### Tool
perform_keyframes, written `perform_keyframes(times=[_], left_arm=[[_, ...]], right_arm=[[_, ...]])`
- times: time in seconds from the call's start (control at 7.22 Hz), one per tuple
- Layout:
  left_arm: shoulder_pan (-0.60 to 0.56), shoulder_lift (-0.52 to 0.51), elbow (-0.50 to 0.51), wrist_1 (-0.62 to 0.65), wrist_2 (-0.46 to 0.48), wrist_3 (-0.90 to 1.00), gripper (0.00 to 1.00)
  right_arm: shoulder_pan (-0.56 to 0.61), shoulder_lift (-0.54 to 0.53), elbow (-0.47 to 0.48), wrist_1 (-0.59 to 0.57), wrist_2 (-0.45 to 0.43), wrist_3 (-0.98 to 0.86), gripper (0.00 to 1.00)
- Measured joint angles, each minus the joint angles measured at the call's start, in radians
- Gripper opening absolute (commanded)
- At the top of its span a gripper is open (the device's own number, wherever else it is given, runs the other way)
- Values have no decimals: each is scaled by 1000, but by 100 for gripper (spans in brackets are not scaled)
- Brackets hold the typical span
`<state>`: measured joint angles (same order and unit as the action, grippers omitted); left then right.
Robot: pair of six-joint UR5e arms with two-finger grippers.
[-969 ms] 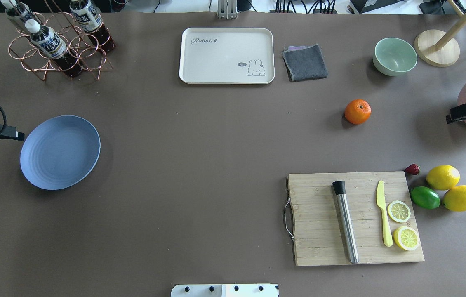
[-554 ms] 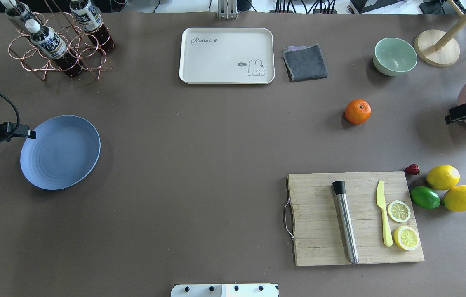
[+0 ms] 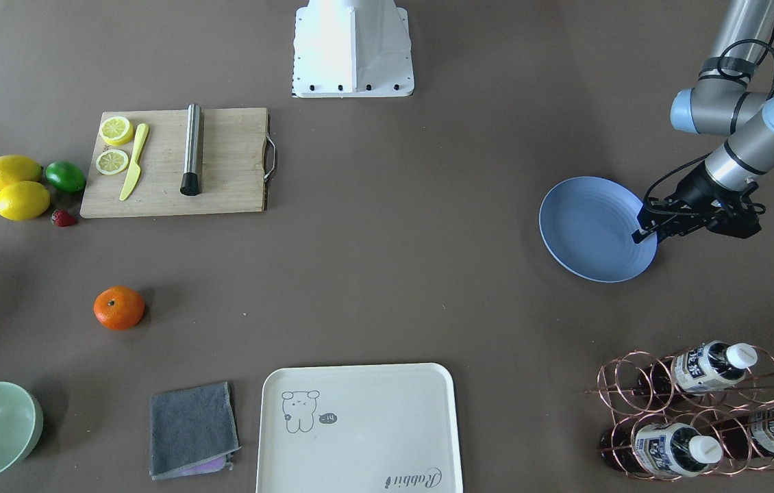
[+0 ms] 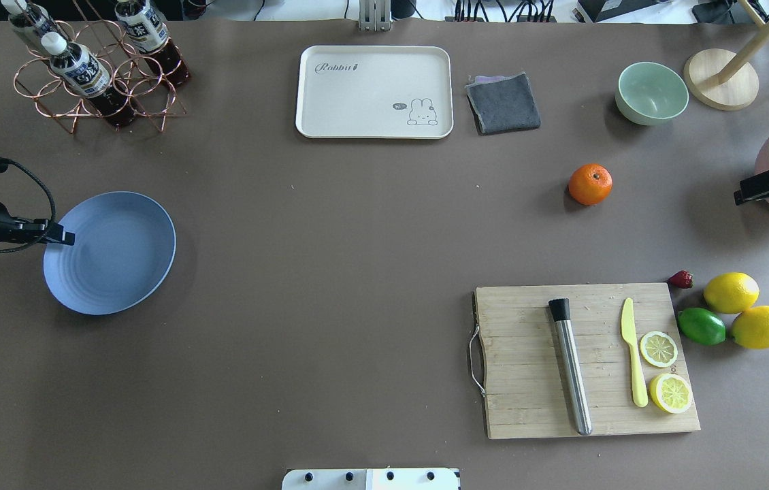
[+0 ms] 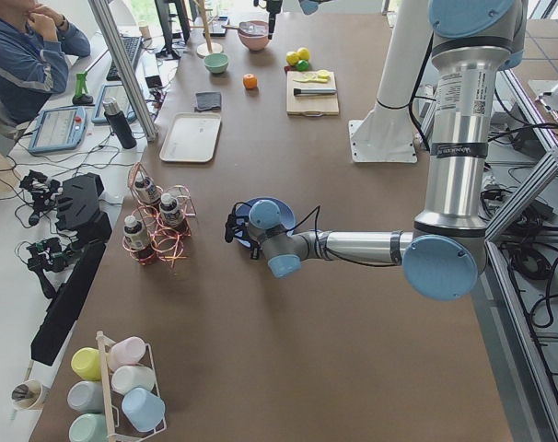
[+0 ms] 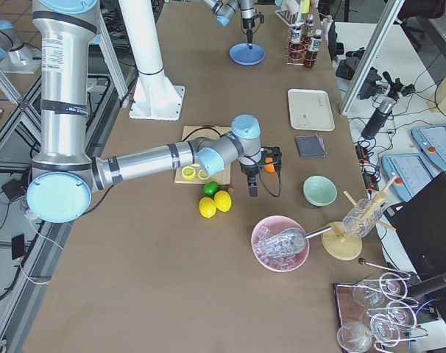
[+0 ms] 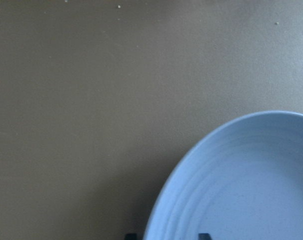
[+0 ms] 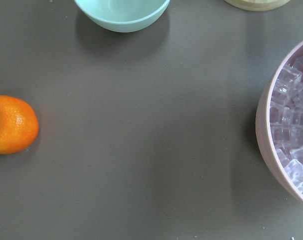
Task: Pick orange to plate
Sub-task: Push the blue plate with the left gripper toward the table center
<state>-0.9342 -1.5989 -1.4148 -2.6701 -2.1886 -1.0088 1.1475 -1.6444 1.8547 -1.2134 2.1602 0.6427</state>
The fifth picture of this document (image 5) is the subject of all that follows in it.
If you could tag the steel muddler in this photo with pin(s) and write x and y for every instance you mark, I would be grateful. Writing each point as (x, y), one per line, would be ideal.
(314, 92)

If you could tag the metal ice scoop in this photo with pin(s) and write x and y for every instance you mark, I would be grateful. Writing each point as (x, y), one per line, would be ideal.
(235, 26)

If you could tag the dark sauce bottle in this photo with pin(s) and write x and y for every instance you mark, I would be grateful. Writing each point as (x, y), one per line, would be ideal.
(138, 241)
(146, 190)
(171, 213)

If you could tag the cream rabbit tray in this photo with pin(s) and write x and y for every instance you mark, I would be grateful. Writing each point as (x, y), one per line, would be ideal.
(191, 138)

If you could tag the light blue cup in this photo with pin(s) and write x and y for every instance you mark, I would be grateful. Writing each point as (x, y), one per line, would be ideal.
(144, 409)

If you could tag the blue plate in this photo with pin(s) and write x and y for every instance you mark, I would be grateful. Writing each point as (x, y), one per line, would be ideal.
(286, 209)

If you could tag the black thermos bottle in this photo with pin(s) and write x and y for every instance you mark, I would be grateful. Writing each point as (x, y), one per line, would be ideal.
(118, 123)

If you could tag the copper wire bottle rack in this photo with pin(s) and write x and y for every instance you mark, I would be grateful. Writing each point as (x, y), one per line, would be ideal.
(168, 243)

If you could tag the green lime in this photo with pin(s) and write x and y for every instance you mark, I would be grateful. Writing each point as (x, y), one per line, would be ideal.
(302, 65)

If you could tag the paper cup with tools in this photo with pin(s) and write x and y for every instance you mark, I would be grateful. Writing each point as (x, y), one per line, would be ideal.
(29, 395)

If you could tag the yellow lemon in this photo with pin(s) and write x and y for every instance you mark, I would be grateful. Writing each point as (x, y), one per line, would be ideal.
(291, 58)
(303, 53)

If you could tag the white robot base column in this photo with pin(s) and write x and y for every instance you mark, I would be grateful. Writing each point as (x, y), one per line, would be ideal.
(386, 133)

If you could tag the clear ice cube pile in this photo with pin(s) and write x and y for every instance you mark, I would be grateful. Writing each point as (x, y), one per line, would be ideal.
(259, 31)

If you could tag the wooden cup tree stand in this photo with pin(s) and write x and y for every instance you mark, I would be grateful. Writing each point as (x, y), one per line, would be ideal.
(208, 47)

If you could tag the dark sauce bottle middle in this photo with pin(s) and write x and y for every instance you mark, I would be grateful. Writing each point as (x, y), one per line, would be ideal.
(171, 213)

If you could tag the grey folded cloth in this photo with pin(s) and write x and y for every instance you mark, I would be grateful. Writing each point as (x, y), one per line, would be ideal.
(208, 101)

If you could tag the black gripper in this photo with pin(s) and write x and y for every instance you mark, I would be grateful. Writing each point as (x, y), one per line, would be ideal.
(273, 10)
(254, 249)

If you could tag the grey blue cup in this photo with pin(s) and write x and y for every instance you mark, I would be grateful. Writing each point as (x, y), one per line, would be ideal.
(86, 397)

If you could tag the dark sauce bottle front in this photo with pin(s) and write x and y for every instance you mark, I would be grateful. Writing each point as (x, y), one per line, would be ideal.
(138, 241)

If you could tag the seated person blue hoodie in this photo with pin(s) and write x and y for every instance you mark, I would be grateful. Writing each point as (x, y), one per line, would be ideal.
(34, 43)

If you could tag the yellow plastic knife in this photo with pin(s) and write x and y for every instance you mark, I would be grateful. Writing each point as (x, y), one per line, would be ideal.
(319, 81)

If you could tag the green bowl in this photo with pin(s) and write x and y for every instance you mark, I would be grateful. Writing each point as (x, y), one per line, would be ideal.
(216, 63)

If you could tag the mint green cup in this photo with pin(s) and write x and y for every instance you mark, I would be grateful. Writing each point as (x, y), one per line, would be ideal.
(88, 427)

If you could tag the yellow cup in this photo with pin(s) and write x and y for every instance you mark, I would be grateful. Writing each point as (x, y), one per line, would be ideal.
(86, 364)

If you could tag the white cup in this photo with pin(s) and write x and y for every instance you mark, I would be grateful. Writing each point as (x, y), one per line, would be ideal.
(127, 378)

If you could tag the dark sauce bottle back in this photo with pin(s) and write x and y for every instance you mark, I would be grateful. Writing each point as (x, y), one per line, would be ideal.
(146, 190)

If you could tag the yellow lemon near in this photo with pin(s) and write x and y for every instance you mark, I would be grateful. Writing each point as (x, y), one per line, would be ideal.
(291, 58)

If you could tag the pink bowl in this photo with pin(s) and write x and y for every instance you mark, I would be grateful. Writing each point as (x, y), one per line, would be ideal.
(257, 40)

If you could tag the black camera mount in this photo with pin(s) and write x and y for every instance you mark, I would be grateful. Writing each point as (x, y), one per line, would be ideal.
(66, 273)

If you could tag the wooden cutting board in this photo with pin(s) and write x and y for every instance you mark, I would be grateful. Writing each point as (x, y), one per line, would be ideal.
(310, 106)

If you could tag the orange mandarin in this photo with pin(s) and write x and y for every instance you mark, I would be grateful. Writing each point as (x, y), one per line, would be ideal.
(250, 81)

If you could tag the yellow lemon far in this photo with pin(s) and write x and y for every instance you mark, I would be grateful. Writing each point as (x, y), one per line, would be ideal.
(303, 53)

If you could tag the pink cup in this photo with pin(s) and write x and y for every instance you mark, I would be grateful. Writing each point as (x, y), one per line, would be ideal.
(126, 352)

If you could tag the white wire cup rack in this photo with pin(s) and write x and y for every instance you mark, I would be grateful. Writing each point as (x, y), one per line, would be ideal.
(118, 426)

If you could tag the blue teach pendant near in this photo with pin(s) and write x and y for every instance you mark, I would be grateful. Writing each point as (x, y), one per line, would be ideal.
(58, 129)

